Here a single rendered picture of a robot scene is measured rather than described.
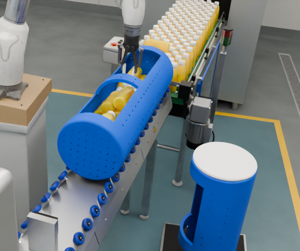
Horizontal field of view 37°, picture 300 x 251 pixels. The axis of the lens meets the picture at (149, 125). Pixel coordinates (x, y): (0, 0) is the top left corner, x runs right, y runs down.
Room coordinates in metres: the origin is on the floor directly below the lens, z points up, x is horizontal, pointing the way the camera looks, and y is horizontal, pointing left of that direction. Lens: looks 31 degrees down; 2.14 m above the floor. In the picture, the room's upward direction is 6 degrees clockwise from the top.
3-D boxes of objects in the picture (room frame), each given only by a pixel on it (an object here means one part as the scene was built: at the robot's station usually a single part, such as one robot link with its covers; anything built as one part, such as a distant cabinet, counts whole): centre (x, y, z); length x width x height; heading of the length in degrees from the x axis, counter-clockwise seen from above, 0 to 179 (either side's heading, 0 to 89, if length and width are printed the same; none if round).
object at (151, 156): (2.31, -0.03, 0.31); 0.06 x 0.06 x 0.63; 77
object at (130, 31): (2.11, 0.14, 1.39); 0.09 x 0.09 x 0.06
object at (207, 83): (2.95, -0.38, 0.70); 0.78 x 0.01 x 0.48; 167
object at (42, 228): (1.09, 0.31, 1.00); 0.10 x 0.04 x 0.15; 77
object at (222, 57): (2.69, -0.41, 0.55); 0.04 x 0.04 x 1.10; 77
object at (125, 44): (2.11, 0.14, 1.32); 0.08 x 0.07 x 0.09; 77
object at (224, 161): (1.61, -0.34, 1.03); 0.28 x 0.28 x 0.01
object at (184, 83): (2.39, -0.18, 0.95); 0.10 x 0.07 x 0.10; 77
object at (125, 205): (2.34, 0.11, 0.31); 0.06 x 0.06 x 0.63; 77
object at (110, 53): (2.66, 0.26, 1.05); 0.20 x 0.10 x 0.10; 167
